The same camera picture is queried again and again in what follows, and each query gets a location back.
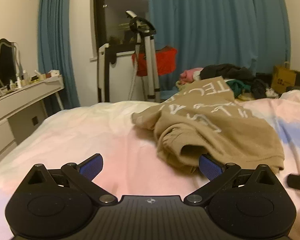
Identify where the tan printed sweatshirt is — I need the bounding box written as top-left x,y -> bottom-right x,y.
132,77 -> 285,173

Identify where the white dressing table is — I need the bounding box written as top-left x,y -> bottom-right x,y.
0,75 -> 64,161

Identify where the red fuzzy cloth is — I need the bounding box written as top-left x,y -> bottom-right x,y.
137,46 -> 178,77

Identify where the garment steamer on stand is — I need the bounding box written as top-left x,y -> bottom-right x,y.
125,10 -> 161,103

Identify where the black clothes pile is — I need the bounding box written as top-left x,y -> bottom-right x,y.
200,63 -> 269,99

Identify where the white folded treadmill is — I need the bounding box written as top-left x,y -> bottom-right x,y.
97,43 -> 117,103

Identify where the dark window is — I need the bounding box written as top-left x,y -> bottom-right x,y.
93,0 -> 149,51

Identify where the pink garment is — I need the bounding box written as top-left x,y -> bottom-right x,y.
179,68 -> 203,85

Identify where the blue curtain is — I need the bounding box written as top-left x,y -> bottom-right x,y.
149,0 -> 290,93
38,0 -> 79,109

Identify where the green garment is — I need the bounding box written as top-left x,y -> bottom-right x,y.
226,79 -> 251,98

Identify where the pink blue white duvet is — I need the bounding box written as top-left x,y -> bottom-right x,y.
0,90 -> 300,239

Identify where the black framed wavy mirror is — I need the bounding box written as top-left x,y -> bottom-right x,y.
0,38 -> 19,88

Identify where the left blue curtain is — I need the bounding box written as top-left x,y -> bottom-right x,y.
38,0 -> 79,109

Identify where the right blue curtain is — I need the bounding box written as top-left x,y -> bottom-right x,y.
149,0 -> 290,93

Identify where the brown cardboard box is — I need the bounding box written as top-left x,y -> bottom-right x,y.
271,61 -> 296,94

